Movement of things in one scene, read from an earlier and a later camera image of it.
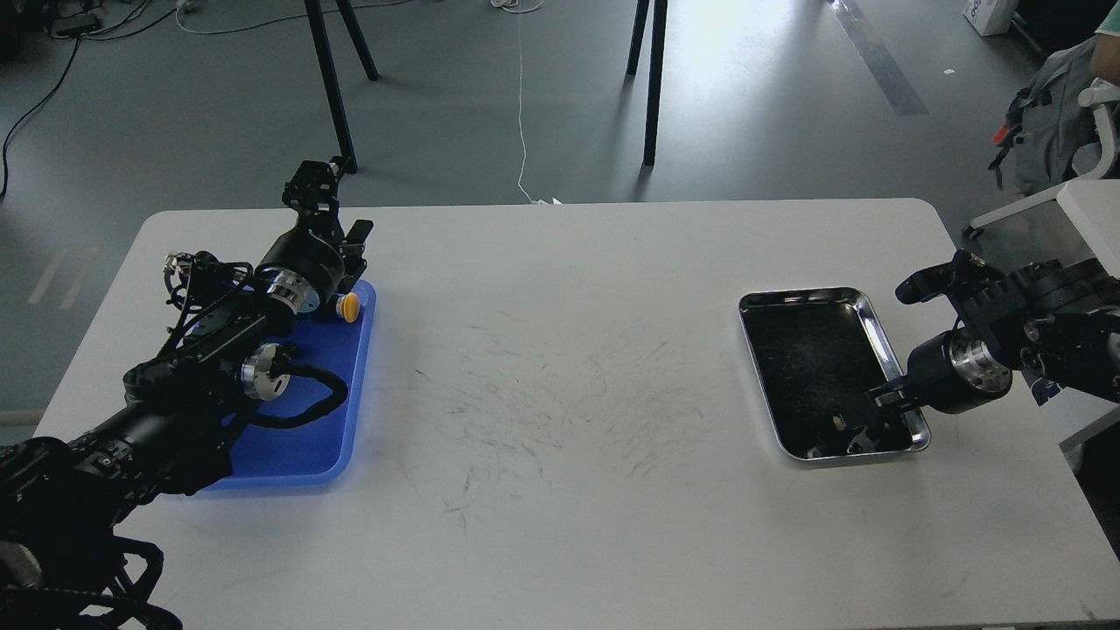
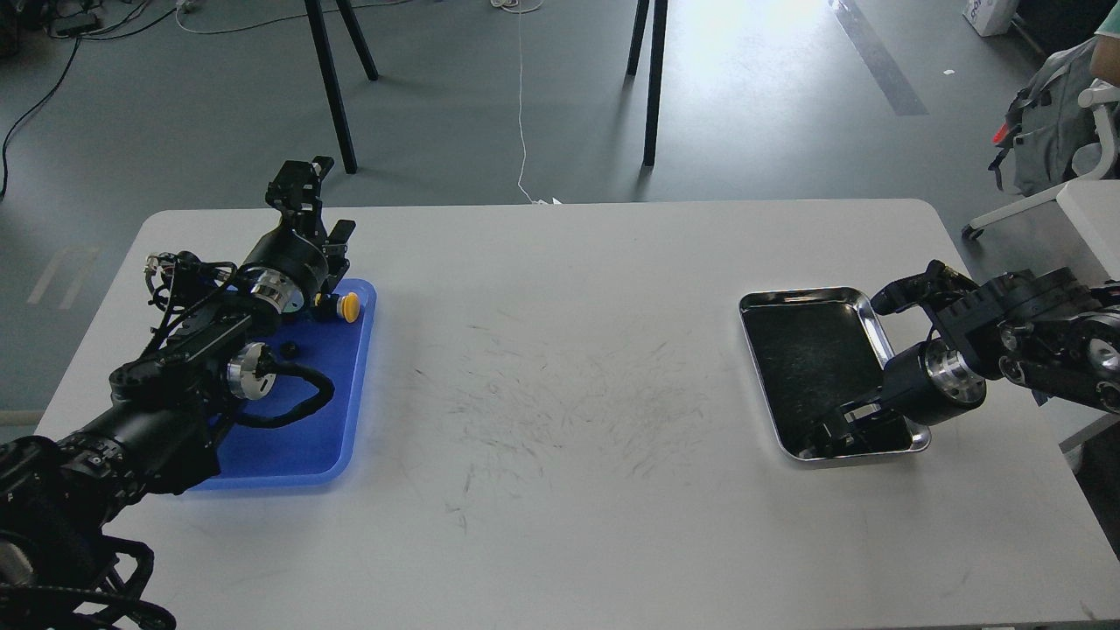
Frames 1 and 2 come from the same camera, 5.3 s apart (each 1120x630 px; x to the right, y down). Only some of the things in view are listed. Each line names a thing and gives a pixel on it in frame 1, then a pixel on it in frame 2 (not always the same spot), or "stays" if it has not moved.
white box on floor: (990, 17) stays
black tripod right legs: (654, 71) stays
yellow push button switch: (348, 306) stays
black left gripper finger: (353, 242) -> (337, 241)
